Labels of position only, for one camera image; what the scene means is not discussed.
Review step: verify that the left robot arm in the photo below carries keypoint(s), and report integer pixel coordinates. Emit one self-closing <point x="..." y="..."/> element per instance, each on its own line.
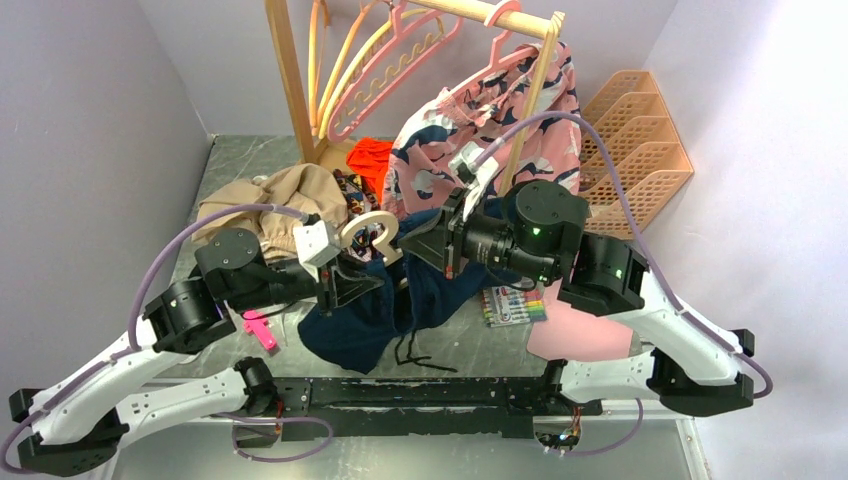
<point x="83" y="421"/>

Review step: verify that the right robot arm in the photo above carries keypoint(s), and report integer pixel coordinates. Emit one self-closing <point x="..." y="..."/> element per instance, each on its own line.
<point x="692" y="368"/>

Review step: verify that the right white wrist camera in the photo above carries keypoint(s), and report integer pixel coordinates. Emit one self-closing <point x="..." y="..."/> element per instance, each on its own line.
<point x="475" y="175"/>

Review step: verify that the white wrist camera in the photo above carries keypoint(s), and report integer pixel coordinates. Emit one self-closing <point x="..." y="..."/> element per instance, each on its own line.
<point x="316" y="244"/>
<point x="475" y="175"/>

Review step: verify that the pink clipboard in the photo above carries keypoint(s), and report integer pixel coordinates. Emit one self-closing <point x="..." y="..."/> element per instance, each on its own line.
<point x="569" y="334"/>

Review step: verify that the pink shark print shorts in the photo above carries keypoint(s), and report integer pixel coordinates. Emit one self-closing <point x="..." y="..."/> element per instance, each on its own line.
<point x="419" y="177"/>

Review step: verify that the pink plastic clip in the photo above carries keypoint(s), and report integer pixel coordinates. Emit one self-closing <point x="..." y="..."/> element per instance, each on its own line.
<point x="257" y="324"/>

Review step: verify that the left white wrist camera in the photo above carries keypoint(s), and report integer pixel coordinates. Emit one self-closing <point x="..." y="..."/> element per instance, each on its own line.
<point x="316" y="244"/>

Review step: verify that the colourful patterned shorts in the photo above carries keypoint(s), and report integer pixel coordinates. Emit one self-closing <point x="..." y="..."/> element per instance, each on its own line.
<point x="360" y="199"/>

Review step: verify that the beige shorts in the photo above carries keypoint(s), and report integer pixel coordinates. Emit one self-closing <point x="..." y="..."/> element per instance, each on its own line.
<point x="306" y="187"/>

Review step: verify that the navy blue shorts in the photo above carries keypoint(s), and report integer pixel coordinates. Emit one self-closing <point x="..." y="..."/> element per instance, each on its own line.
<point x="414" y="296"/>

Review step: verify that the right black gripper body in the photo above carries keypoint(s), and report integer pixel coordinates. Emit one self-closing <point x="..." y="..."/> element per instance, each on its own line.
<point x="453" y="228"/>

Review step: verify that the peach plastic file organizer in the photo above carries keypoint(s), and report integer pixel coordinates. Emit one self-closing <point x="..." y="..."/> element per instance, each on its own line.
<point x="632" y="119"/>

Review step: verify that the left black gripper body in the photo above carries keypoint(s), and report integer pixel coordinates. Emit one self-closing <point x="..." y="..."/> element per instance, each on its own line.
<point x="329" y="278"/>

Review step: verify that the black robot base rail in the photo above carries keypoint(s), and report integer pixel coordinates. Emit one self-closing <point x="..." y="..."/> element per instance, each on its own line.
<point x="353" y="407"/>

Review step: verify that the wooden clothes rack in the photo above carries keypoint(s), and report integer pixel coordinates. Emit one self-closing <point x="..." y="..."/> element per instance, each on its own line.
<point x="362" y="79"/>

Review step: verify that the marker pen set box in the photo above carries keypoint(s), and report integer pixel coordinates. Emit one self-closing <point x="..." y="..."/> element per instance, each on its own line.
<point x="503" y="306"/>

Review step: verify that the orange garment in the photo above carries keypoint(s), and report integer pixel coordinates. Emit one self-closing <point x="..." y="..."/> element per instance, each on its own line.
<point x="369" y="158"/>

